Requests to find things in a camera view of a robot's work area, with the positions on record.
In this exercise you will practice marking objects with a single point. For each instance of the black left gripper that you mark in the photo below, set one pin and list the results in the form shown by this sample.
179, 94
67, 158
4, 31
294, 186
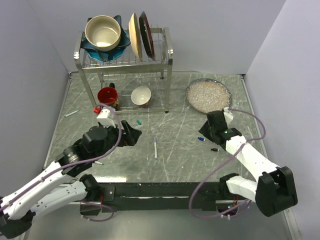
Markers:
131, 136

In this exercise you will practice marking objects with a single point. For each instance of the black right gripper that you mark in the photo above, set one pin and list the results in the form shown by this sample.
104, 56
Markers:
204, 130

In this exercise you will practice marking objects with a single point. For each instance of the white marker with purple tip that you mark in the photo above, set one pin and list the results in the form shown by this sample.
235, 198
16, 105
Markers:
155, 148

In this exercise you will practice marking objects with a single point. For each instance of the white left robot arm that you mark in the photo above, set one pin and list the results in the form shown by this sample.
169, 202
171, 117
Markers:
42, 195

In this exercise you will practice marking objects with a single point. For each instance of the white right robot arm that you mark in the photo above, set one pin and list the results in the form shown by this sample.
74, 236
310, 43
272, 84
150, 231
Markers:
272, 189

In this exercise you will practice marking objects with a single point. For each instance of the grey pen at left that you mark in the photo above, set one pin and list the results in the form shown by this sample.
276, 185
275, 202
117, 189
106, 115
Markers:
71, 113

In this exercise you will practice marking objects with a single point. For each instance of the speckled brown plate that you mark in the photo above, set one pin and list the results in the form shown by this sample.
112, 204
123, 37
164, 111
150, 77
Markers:
206, 95

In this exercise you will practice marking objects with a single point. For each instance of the white ceramic bowl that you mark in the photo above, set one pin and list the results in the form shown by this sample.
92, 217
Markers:
141, 96

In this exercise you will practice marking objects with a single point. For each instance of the red and black mug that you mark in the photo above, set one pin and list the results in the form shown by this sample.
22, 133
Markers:
109, 96

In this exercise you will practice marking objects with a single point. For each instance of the steel dish rack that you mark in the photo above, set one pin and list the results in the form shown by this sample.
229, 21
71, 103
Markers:
128, 72

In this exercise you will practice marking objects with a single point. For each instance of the blue flower-shaped dish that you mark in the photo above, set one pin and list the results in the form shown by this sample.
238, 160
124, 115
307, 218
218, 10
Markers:
110, 55

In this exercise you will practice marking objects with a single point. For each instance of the cream upright plate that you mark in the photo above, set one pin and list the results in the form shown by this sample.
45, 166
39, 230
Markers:
134, 35

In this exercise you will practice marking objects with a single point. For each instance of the dark red upright plate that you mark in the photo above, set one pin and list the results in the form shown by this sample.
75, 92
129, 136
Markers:
146, 35

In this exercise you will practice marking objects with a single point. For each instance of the large beige bowl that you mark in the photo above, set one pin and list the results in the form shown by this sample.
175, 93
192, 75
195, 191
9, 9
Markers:
103, 32

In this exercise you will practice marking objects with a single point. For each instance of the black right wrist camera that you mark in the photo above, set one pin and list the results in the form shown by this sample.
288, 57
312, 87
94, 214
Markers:
218, 120

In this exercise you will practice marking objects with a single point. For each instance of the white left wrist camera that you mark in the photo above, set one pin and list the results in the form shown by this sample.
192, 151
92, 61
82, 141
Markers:
104, 116

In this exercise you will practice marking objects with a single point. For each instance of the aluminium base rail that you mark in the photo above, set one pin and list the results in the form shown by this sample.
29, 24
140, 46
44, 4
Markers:
156, 211

